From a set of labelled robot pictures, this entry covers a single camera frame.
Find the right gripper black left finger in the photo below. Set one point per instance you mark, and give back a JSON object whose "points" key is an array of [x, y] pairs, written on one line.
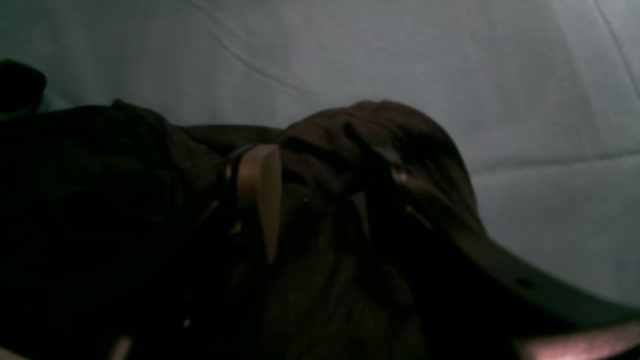
{"points": [[253, 177]]}

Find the dark grey T-shirt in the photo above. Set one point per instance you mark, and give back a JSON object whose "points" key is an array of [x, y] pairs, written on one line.
{"points": [[117, 223]]}

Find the teal table cloth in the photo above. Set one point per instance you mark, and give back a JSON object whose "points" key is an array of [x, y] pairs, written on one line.
{"points": [[540, 96]]}

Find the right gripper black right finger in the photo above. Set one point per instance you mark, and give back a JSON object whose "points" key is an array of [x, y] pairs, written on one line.
{"points": [[392, 213]]}

